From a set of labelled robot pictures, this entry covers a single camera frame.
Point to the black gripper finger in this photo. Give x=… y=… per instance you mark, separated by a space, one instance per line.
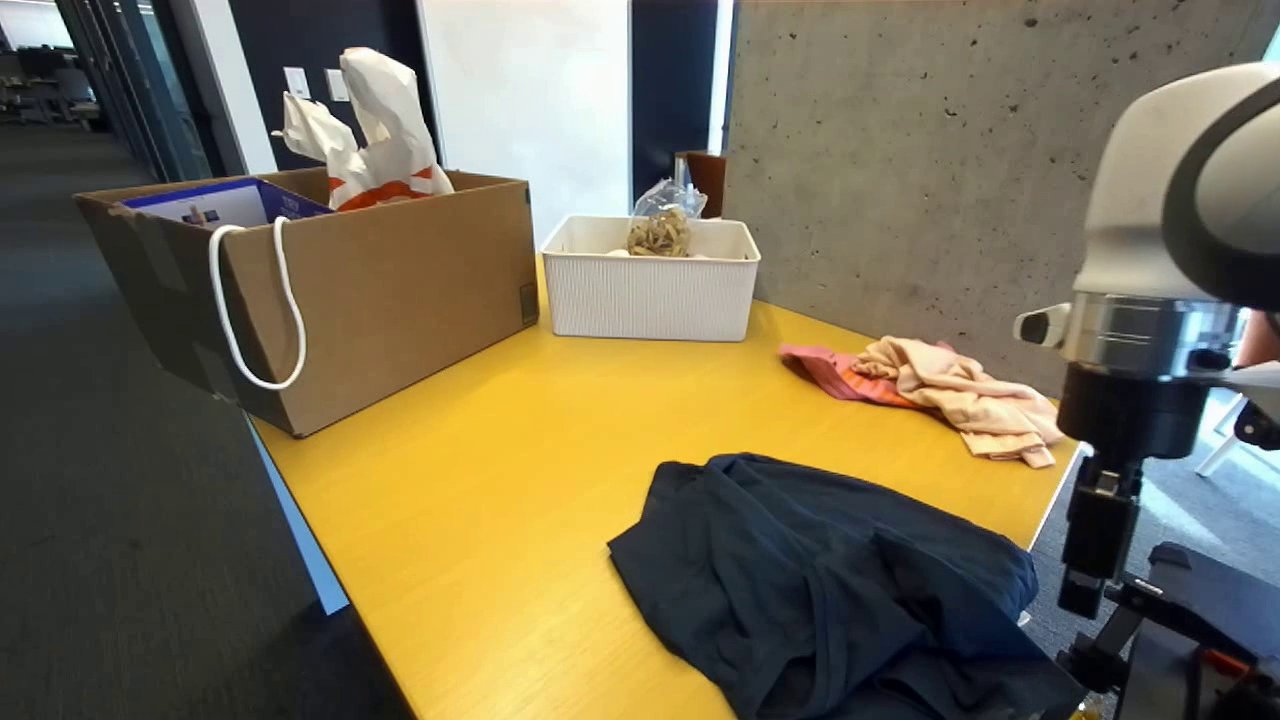
x=1102 y=575

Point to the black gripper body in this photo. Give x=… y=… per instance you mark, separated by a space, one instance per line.
x=1133 y=415

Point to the black shirt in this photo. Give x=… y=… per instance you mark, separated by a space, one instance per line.
x=825 y=586

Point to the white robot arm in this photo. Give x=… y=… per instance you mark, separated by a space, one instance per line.
x=1160 y=201

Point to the black orange bar clamp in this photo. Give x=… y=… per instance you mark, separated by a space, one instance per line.
x=1133 y=652

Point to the black office chair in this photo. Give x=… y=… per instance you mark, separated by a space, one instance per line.
x=1263 y=427

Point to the peach cloth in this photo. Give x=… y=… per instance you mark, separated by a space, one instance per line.
x=985 y=402

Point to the pink cloth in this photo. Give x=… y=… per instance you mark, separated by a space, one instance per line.
x=832 y=373

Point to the brown wooden object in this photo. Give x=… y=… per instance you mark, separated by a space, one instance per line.
x=710 y=183

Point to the white plastic bin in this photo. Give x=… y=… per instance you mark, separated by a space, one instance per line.
x=645 y=302

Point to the clear plastic bag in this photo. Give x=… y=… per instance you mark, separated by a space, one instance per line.
x=670 y=199

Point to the brown cardboard box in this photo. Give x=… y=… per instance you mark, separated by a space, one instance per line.
x=385 y=293

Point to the blue and white box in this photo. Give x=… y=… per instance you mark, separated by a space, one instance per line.
x=214 y=206

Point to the white wall switch plate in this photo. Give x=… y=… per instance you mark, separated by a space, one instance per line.
x=338 y=85
x=292 y=82

